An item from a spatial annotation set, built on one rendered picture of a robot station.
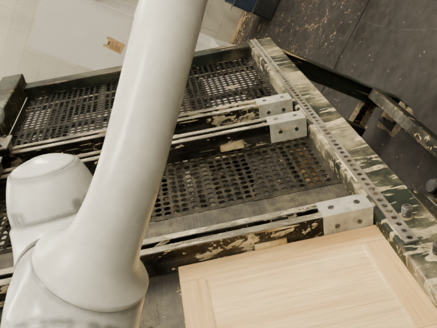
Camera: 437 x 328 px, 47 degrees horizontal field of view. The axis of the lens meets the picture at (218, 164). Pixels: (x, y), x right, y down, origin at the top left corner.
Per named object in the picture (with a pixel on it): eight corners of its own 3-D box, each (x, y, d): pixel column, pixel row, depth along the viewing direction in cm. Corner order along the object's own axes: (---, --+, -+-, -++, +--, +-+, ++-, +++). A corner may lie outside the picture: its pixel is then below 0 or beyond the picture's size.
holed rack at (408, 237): (419, 241, 111) (419, 239, 111) (406, 244, 111) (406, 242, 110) (255, 40, 253) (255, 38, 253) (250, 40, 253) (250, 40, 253)
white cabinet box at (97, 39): (263, 68, 484) (45, -18, 419) (238, 121, 505) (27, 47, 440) (248, 51, 538) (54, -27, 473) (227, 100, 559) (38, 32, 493)
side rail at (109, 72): (252, 67, 252) (250, 45, 246) (30, 109, 245) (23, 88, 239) (249, 62, 259) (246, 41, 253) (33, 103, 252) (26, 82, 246)
